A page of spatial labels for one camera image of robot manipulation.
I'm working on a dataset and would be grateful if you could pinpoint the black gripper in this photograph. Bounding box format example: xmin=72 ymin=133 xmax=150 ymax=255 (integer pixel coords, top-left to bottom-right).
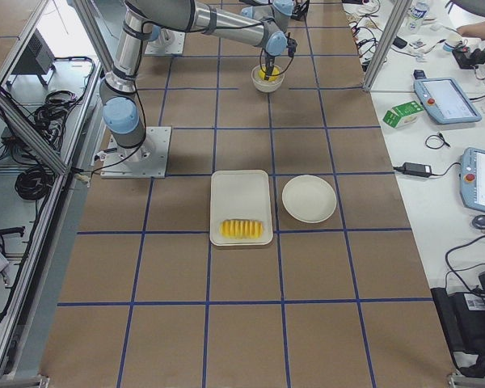
xmin=264 ymin=53 xmax=275 ymax=79

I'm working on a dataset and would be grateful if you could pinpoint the yellow lemon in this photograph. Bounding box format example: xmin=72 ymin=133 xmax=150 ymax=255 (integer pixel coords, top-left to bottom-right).
xmin=257 ymin=67 xmax=280 ymax=82

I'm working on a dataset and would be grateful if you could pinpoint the cream ceramic bowl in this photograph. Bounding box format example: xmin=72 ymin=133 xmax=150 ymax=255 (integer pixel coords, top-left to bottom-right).
xmin=251 ymin=65 xmax=285 ymax=93

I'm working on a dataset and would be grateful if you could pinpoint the person forearm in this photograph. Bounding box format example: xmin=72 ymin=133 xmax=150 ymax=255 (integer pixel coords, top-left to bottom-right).
xmin=457 ymin=21 xmax=485 ymax=40

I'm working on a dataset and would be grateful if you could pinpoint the black dish rack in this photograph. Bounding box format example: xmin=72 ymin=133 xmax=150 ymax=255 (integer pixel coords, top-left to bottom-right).
xmin=291 ymin=0 xmax=310 ymax=21

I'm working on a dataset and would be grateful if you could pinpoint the cream rectangular tray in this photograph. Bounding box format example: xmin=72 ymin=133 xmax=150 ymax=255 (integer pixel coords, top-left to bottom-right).
xmin=209 ymin=170 xmax=273 ymax=247

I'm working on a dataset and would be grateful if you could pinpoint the cream round plate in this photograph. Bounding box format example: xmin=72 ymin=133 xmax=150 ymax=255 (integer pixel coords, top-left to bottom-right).
xmin=281 ymin=175 xmax=338 ymax=223

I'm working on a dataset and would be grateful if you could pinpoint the green white carton box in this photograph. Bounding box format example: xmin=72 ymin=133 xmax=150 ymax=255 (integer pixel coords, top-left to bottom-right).
xmin=382 ymin=100 xmax=424 ymax=129

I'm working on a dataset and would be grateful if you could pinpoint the sliced yellow pineapple toy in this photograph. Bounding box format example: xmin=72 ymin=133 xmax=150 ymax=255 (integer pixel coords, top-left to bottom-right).
xmin=219 ymin=219 xmax=264 ymax=239

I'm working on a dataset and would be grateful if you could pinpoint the black power adapter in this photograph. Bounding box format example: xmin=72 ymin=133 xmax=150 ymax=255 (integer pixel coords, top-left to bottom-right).
xmin=403 ymin=162 xmax=432 ymax=178

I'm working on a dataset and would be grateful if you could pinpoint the far blue teach pendant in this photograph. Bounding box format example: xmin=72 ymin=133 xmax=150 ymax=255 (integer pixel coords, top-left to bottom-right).
xmin=413 ymin=78 xmax=482 ymax=124

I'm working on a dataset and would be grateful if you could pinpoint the blue teach pendant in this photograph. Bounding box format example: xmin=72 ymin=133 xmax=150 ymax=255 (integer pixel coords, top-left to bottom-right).
xmin=459 ymin=147 xmax=485 ymax=212
xmin=413 ymin=78 xmax=482 ymax=124

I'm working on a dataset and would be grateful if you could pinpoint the paper cup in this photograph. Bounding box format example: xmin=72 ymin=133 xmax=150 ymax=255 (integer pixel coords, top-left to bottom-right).
xmin=442 ymin=32 xmax=463 ymax=52

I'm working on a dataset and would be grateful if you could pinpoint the grey electronics box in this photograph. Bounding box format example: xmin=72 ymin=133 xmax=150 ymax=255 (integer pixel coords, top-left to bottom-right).
xmin=11 ymin=29 xmax=55 ymax=86

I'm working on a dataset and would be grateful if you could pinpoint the near blue teach pendant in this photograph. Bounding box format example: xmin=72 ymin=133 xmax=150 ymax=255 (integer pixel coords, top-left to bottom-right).
xmin=459 ymin=147 xmax=485 ymax=212

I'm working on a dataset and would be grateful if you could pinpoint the black bag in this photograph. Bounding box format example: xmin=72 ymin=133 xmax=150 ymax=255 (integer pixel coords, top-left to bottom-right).
xmin=431 ymin=271 xmax=485 ymax=378

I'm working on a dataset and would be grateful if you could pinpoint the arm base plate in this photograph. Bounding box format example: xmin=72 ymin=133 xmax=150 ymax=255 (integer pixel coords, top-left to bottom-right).
xmin=144 ymin=28 xmax=185 ymax=57
xmin=99 ymin=126 xmax=171 ymax=179

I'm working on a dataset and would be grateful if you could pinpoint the aluminium frame post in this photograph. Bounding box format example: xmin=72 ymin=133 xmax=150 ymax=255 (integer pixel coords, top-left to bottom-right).
xmin=362 ymin=0 xmax=411 ymax=92

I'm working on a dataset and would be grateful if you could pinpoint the black coiled cable bundle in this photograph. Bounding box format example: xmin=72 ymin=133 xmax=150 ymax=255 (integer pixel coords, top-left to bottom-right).
xmin=15 ymin=166 xmax=52 ymax=201

